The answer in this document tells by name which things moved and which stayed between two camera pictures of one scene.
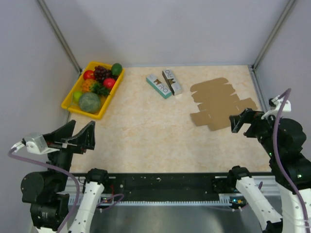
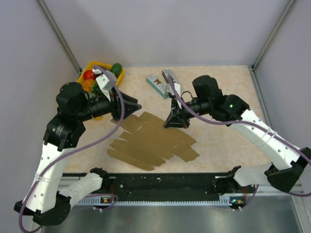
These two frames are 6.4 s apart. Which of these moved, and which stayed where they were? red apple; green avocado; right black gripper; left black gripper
Moved: left black gripper; right black gripper
Stayed: green avocado; red apple
